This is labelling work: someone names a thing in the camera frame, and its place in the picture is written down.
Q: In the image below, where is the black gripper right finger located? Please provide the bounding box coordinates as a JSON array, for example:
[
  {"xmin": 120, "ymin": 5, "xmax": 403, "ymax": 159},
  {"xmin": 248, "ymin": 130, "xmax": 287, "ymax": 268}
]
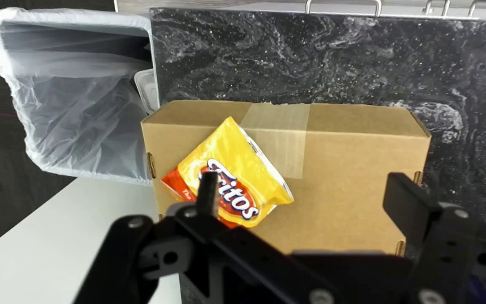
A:
[{"xmin": 385, "ymin": 170, "xmax": 486, "ymax": 304}]

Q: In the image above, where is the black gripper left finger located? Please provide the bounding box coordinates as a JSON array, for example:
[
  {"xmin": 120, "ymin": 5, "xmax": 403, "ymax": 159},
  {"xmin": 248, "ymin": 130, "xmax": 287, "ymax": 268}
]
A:
[{"xmin": 72, "ymin": 169, "xmax": 334, "ymax": 304}]

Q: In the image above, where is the yellow Fritos snack pack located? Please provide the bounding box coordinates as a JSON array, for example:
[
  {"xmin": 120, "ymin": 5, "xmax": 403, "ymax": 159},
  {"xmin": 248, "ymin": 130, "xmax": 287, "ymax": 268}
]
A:
[{"xmin": 160, "ymin": 115, "xmax": 295, "ymax": 229}]

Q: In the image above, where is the white trash bin with liner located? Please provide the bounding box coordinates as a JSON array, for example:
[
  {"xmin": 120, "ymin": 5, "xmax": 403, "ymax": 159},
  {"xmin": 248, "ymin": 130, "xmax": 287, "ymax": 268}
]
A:
[{"xmin": 0, "ymin": 5, "xmax": 155, "ymax": 182}]

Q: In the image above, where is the dark marble cabinet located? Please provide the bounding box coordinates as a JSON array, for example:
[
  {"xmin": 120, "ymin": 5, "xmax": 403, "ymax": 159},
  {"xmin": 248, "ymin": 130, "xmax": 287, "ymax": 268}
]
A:
[{"xmin": 0, "ymin": 0, "xmax": 486, "ymax": 304}]

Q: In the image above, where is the brown cardboard box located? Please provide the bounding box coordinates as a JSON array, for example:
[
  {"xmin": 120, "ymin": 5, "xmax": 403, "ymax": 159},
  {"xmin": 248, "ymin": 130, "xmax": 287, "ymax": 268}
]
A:
[{"xmin": 140, "ymin": 99, "xmax": 434, "ymax": 258}]

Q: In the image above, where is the white plastic food tray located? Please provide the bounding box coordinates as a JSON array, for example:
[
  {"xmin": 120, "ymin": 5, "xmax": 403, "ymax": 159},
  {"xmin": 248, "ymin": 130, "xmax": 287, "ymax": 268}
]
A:
[{"xmin": 131, "ymin": 67, "xmax": 158, "ymax": 108}]

